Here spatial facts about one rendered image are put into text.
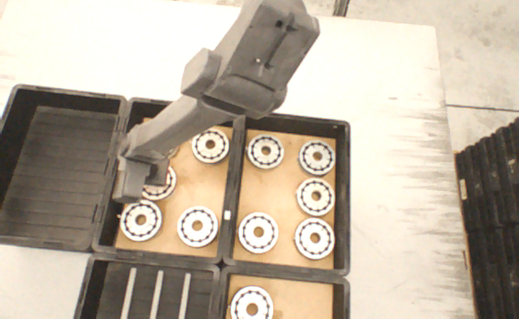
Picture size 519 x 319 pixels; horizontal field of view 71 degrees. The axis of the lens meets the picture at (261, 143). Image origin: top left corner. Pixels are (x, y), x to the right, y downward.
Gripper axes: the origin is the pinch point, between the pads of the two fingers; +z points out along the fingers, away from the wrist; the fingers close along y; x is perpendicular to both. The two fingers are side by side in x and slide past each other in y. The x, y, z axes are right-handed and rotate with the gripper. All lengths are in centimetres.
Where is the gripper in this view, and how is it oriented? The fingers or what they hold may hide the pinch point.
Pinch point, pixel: (155, 179)
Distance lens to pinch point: 99.0
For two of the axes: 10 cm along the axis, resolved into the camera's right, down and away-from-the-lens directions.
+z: -0.1, 3.9, 9.2
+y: 10.0, 0.8, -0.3
